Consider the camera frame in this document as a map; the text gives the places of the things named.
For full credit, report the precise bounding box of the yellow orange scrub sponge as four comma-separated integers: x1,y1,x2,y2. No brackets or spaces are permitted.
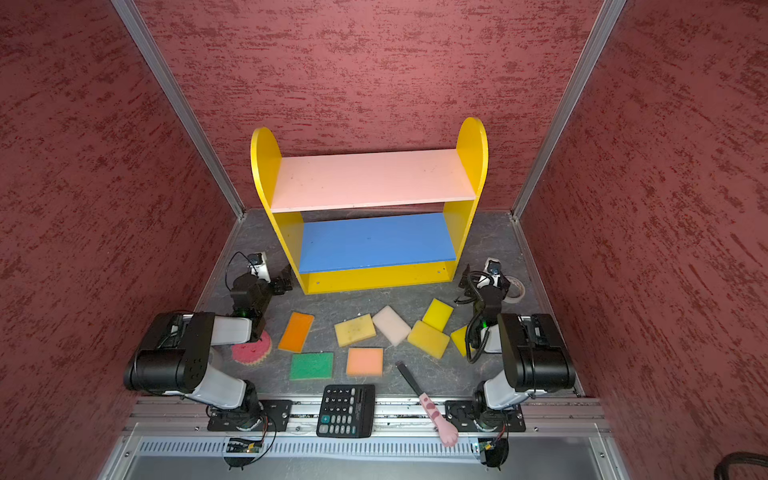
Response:
334,314,376,348

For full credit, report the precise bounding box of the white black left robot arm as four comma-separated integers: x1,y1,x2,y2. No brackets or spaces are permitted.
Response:
123,266,292,431

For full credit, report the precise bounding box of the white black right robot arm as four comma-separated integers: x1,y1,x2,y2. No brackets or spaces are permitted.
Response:
455,258,576,431

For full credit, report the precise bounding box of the yellow shelf unit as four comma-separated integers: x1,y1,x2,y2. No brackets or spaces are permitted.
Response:
250,117,489,295

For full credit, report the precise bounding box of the white tape roll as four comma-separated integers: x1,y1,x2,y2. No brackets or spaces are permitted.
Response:
503,276,526,304

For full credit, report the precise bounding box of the yellow sponge right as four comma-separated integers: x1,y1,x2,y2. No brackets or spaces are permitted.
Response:
450,325,475,358

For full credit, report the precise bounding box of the yellow sponge upper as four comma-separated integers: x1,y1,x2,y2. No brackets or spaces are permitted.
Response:
422,299,454,332

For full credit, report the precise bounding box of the pink round smiley sponge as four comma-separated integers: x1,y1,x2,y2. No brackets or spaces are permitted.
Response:
231,331,273,365

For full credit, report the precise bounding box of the orange flat sponge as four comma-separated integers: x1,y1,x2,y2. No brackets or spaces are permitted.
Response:
278,312,314,353

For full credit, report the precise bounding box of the yellow sponge middle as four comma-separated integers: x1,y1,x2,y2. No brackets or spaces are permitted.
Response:
407,321,450,359

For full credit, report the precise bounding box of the green scrub sponge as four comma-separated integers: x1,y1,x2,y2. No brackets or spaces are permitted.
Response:
289,352,334,381

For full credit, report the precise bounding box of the pale pink sponge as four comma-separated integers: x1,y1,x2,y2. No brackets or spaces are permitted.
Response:
372,306,411,347

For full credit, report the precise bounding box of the peach orange sponge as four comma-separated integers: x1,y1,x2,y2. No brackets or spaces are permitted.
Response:
346,348,384,377

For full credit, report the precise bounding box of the black calculator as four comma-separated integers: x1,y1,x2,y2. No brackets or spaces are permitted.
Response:
316,384,376,439

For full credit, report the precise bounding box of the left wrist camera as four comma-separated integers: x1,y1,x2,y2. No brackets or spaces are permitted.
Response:
246,252,271,283

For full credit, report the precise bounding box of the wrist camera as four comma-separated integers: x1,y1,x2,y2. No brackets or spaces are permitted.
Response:
483,257,503,284
246,252,271,283

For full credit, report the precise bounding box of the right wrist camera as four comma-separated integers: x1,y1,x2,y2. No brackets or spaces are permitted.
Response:
483,257,503,284

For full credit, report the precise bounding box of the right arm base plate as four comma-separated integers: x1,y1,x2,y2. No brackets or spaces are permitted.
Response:
444,400,526,434

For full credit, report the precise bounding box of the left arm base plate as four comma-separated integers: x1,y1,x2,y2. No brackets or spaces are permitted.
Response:
207,399,293,434

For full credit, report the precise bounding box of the pink handled black brush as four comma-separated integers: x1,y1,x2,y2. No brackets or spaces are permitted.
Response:
396,361,459,448

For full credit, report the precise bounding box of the perforated cable duct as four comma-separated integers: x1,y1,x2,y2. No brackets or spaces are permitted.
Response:
136,436,480,463

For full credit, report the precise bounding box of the black cable corner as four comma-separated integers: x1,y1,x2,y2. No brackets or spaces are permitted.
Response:
713,451,768,480

